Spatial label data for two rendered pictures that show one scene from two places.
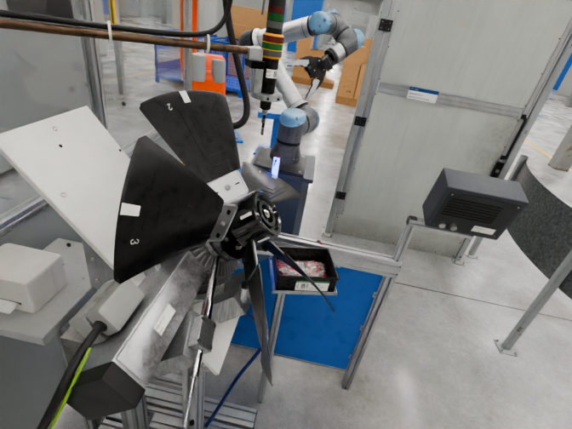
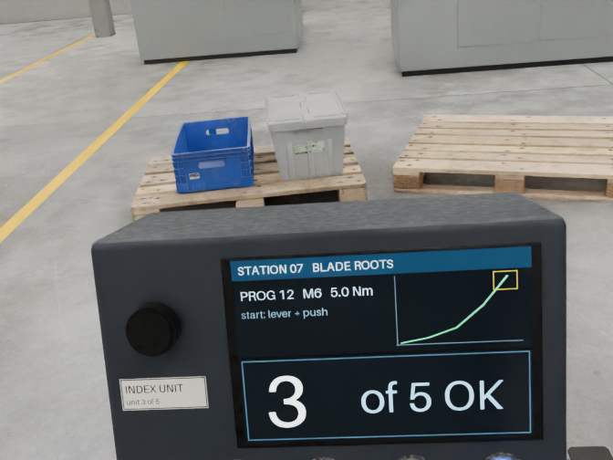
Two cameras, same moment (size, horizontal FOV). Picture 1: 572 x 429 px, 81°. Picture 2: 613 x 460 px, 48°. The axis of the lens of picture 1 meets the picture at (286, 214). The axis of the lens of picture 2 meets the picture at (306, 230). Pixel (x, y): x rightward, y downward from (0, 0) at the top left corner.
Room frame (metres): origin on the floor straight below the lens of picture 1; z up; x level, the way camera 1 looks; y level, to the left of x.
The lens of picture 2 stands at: (1.45, -0.63, 1.41)
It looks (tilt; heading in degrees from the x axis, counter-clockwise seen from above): 25 degrees down; 182
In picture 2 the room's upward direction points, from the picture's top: 5 degrees counter-clockwise
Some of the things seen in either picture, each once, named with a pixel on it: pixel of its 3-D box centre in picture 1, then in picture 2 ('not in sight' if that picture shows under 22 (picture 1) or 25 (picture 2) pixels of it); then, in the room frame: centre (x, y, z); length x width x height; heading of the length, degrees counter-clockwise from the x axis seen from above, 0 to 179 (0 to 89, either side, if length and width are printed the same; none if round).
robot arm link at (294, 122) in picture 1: (292, 124); not in sight; (1.56, 0.04, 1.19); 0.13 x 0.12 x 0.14; 154
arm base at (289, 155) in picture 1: (286, 148); not in sight; (1.55, 0.05, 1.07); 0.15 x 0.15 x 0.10
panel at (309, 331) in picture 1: (277, 308); not in sight; (1.12, -0.03, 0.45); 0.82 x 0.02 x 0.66; 86
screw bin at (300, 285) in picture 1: (303, 268); not in sight; (0.95, -0.10, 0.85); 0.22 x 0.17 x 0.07; 102
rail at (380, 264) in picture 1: (288, 244); not in sight; (1.12, -0.03, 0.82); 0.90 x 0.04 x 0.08; 86
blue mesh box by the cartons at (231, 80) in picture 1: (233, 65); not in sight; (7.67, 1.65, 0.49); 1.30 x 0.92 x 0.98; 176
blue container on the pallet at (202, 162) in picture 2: not in sight; (215, 152); (-2.16, -1.20, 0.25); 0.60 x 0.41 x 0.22; 3
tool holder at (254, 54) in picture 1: (265, 74); not in sight; (0.76, 0.10, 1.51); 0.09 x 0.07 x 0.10; 121
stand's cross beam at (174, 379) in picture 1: (160, 373); not in sight; (0.65, 0.32, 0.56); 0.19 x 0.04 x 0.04; 86
